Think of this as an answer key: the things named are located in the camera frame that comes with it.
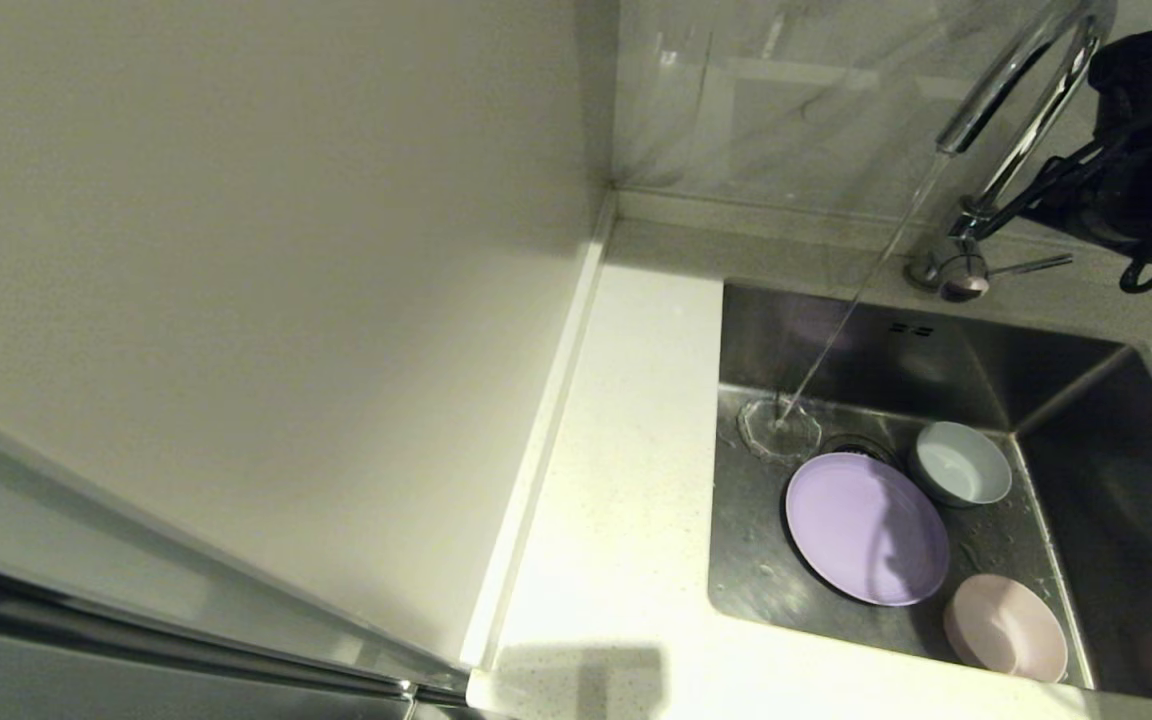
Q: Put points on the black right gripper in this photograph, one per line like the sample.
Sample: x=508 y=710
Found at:
x=1136 y=180

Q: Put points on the chrome gooseneck faucet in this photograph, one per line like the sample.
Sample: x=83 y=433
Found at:
x=1006 y=75

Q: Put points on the small pale grey-blue cup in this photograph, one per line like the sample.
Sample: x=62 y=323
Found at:
x=964 y=468

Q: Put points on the lavender plastic plate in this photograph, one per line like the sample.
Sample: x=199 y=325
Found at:
x=866 y=528

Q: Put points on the small pale pink cup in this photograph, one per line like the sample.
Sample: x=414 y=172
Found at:
x=1006 y=630

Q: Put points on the stainless steel sink basin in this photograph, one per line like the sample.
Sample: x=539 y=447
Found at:
x=996 y=545

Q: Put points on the stone backsplash upstand strip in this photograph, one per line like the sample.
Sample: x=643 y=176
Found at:
x=786 y=218

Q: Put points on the round metal drain strainer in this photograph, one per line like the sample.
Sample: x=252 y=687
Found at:
x=851 y=445

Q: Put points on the tall beige cabinet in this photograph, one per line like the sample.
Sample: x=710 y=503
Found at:
x=236 y=300

